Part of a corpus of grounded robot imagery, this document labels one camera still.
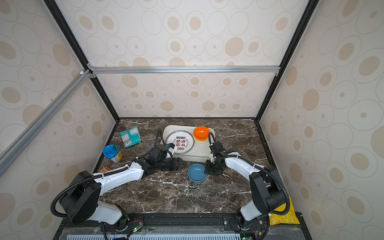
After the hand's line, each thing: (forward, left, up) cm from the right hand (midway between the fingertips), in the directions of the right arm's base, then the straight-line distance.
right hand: (206, 172), depth 88 cm
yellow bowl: (+21, +3, +2) cm, 22 cm away
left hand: (0, +11, +9) cm, 14 cm away
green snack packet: (+27, +53, 0) cm, 59 cm away
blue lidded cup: (+10, +56, +7) cm, 58 cm away
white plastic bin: (+16, +3, -2) cm, 17 cm away
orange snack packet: (+3, +61, 0) cm, 61 cm away
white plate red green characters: (+25, +15, -2) cm, 29 cm away
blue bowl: (0, +6, -2) cm, 6 cm away
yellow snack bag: (-24, -39, -1) cm, 46 cm away
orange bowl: (+26, +2, +5) cm, 26 cm away
